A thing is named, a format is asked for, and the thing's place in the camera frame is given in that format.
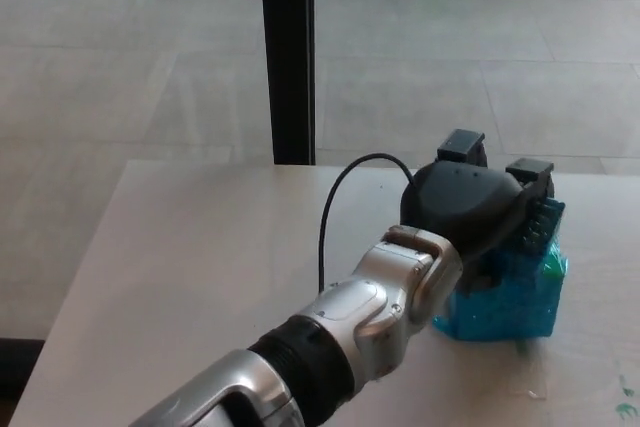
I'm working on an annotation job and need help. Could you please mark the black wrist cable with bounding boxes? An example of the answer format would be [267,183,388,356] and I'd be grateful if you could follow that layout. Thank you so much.
[318,153,416,294]

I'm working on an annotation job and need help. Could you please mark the black window frame post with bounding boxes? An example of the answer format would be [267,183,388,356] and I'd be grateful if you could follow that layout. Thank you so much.
[258,0,317,166]

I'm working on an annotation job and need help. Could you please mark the big blue wrapped cube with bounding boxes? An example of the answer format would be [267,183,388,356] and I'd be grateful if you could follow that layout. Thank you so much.
[432,239,571,343]

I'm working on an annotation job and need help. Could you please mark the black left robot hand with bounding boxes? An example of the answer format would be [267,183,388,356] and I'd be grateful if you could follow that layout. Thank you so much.
[398,128,558,298]

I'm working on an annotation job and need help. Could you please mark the small blue cube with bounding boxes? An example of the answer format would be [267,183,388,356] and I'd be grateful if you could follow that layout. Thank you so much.
[525,196,568,254]

